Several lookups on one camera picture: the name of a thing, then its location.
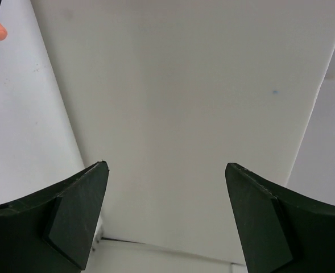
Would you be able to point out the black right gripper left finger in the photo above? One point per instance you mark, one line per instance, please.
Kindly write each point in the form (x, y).
(52, 230)

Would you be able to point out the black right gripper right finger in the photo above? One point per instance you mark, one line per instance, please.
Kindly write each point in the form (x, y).
(280, 230)

